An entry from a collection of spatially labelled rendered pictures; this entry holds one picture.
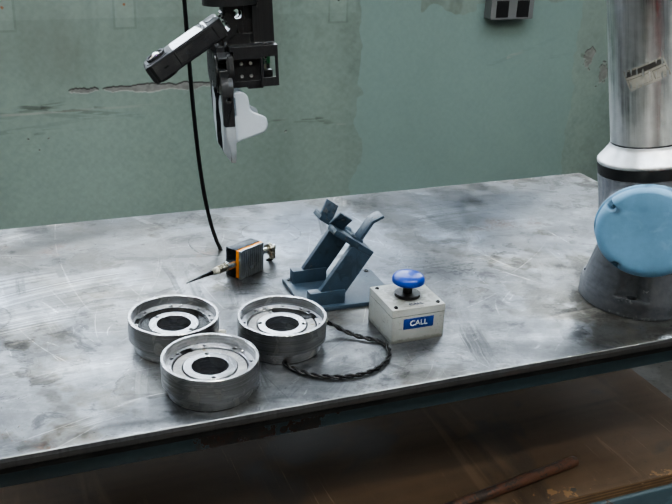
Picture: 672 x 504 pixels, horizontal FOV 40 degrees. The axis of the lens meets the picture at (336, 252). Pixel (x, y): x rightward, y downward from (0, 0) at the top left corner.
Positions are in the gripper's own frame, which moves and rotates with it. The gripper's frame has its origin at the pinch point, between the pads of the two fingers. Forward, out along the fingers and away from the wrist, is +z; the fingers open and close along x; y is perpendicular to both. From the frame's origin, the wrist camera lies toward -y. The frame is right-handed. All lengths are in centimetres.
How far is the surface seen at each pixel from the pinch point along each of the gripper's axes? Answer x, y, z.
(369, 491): -19.1, 13.4, 44.2
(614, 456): -20, 51, 46
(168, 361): -28.5, -12.0, 15.4
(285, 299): -17.9, 3.4, 14.9
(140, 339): -23.0, -14.5, 15.0
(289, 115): 144, 42, 28
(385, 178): 148, 73, 52
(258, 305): -18.0, 0.0, 15.1
